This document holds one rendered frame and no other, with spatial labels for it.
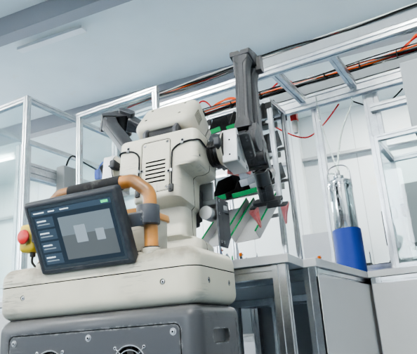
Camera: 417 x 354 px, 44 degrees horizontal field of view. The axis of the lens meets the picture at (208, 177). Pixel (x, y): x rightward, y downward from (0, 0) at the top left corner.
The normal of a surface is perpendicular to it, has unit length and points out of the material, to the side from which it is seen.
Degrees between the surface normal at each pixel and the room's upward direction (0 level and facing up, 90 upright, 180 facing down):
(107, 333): 90
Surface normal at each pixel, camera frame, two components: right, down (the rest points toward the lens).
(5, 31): -0.40, -0.25
